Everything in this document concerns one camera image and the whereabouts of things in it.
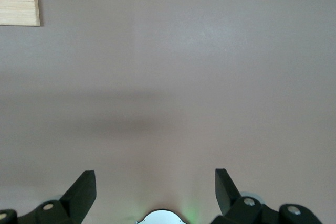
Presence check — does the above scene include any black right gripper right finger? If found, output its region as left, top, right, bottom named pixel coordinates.
left=211, top=168, right=322, bottom=224

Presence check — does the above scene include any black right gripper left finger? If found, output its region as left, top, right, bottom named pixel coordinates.
left=0, top=170, right=97, bottom=224

